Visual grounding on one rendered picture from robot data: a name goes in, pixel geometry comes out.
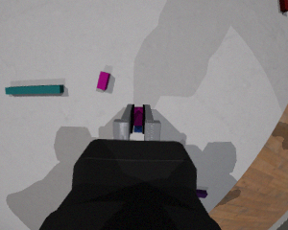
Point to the purple rod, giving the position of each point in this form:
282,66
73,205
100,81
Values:
201,193

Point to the turquoise rod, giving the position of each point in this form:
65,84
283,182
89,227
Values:
36,89

